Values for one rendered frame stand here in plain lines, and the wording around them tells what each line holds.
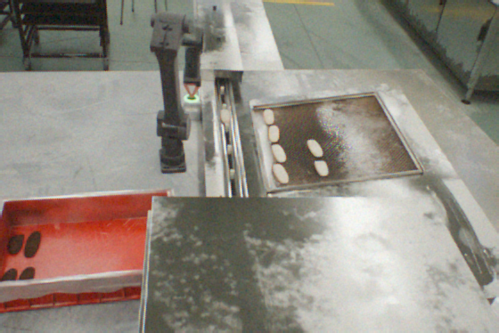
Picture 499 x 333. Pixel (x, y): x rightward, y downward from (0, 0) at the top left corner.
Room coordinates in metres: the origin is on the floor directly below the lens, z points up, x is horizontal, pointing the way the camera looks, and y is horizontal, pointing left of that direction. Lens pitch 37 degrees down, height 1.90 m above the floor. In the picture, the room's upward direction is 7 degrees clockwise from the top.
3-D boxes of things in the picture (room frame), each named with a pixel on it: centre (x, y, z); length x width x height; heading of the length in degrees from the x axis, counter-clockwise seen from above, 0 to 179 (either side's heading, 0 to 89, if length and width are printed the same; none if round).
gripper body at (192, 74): (1.71, 0.28, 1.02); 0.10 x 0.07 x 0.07; 11
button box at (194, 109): (1.71, 0.27, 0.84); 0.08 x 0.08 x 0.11; 11
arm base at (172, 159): (1.39, 0.29, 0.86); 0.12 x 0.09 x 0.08; 17
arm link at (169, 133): (1.41, 0.29, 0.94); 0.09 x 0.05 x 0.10; 178
